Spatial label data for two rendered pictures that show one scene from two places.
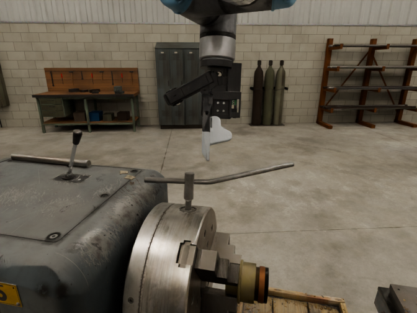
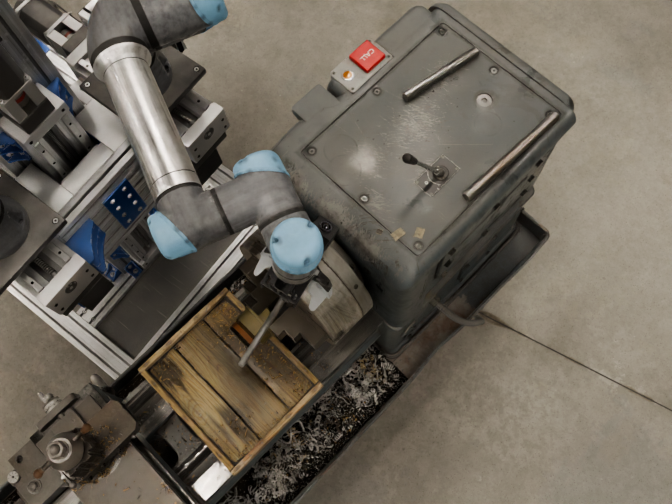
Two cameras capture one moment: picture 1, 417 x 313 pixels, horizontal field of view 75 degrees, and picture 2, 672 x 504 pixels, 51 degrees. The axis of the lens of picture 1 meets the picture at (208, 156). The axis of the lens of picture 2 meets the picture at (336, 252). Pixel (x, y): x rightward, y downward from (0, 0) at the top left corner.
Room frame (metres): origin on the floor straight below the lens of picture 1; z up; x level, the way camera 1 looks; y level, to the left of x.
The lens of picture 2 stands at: (0.89, -0.26, 2.64)
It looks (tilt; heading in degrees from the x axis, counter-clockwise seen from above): 71 degrees down; 130
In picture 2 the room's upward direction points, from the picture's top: 7 degrees counter-clockwise
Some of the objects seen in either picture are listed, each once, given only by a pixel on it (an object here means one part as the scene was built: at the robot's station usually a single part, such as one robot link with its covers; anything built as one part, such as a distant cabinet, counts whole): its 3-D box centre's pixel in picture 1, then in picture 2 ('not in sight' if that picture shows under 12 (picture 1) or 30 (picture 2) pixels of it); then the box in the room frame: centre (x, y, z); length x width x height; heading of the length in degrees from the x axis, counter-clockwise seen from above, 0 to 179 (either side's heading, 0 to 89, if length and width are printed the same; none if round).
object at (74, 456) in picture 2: not in sight; (62, 450); (0.32, -0.53, 1.13); 0.08 x 0.08 x 0.03
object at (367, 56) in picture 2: not in sight; (367, 57); (0.39, 0.54, 1.26); 0.06 x 0.06 x 0.02; 78
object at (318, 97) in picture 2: not in sight; (317, 109); (0.36, 0.38, 1.24); 0.09 x 0.08 x 0.03; 78
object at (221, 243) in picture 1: (221, 249); (305, 329); (0.59, -0.03, 1.09); 0.12 x 0.11 x 0.05; 168
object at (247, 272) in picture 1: (247, 281); (255, 325); (0.49, -0.09, 1.08); 0.09 x 0.09 x 0.09; 78
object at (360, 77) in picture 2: not in sight; (361, 71); (0.39, 0.52, 1.23); 0.13 x 0.08 x 0.05; 78
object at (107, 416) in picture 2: not in sight; (97, 445); (0.32, -0.50, 0.99); 0.20 x 0.10 x 0.05; 78
